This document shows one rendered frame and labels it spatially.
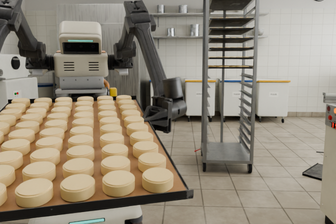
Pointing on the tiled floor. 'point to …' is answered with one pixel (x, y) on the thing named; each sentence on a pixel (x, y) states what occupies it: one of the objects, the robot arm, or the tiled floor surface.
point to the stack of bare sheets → (314, 172)
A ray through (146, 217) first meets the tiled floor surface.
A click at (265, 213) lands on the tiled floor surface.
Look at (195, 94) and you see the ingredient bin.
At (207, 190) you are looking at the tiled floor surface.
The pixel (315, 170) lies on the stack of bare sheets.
